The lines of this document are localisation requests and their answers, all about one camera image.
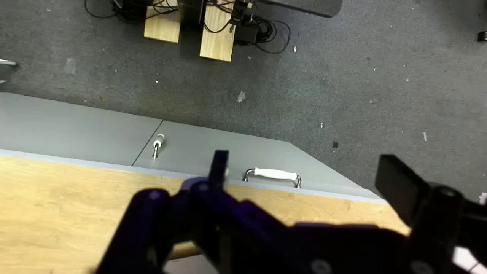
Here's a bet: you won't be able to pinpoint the white drawer handle right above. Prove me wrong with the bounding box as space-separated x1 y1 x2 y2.
242 168 301 189

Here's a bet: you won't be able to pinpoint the grey cabinet with wooden top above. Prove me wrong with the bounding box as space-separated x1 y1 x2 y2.
0 93 408 274

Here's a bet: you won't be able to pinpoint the left wooden desk leg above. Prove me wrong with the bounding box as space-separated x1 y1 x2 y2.
143 0 181 44

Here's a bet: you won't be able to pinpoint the black cables on floor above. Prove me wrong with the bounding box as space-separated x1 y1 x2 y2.
83 0 293 55

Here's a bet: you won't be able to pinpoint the black power adapter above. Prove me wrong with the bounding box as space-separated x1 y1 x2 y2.
234 22 263 46

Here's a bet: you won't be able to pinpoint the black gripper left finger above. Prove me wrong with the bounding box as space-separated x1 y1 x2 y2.
96 151 284 274

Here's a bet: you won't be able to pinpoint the white drawer handle left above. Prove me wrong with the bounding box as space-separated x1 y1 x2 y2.
152 133 166 159

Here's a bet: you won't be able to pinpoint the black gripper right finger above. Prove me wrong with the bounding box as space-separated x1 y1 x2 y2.
374 154 487 274

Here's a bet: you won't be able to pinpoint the white drawer handle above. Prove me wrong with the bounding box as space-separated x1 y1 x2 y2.
242 168 301 189
152 133 166 159

